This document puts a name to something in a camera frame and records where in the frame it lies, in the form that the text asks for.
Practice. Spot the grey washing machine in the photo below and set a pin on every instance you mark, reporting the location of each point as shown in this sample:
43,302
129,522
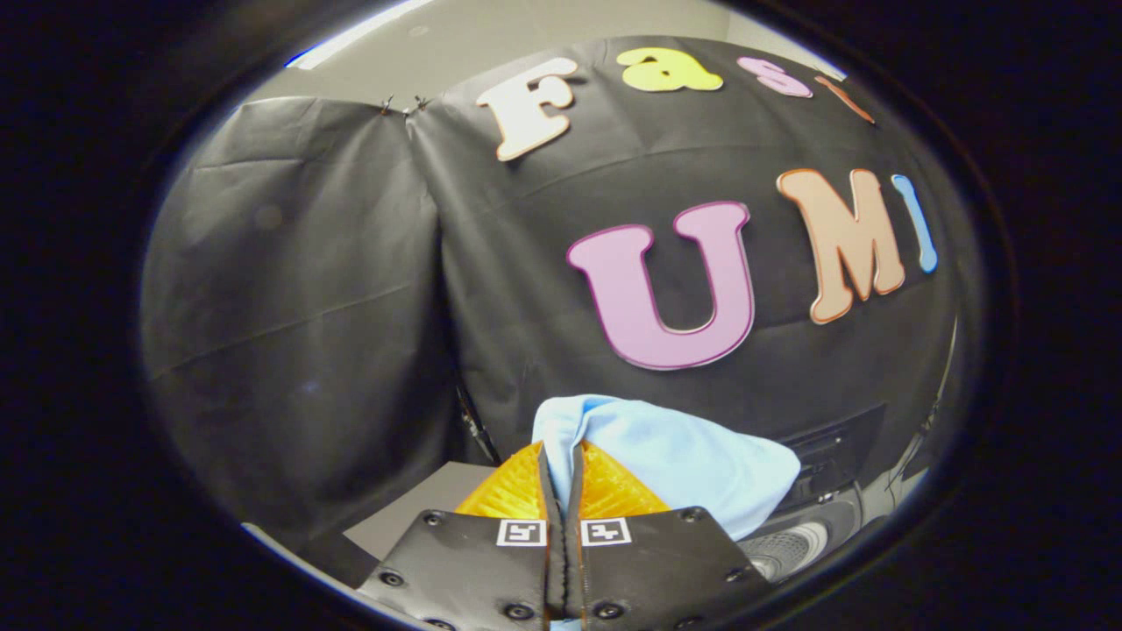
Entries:
798,548

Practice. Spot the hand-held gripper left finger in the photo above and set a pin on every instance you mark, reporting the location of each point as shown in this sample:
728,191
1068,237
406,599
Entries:
473,570

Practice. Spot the light blue shirt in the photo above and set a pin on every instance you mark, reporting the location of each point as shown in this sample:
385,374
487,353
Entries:
684,456

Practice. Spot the grey cabinet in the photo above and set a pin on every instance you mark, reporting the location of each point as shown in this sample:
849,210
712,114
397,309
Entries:
412,508

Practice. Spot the dark washing machine lid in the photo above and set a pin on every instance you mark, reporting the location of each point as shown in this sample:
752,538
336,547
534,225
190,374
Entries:
833,447

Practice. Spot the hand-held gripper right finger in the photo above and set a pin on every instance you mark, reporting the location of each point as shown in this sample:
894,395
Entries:
649,570

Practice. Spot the black backdrop cloth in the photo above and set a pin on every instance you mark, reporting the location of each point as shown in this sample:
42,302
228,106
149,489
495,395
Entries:
307,280

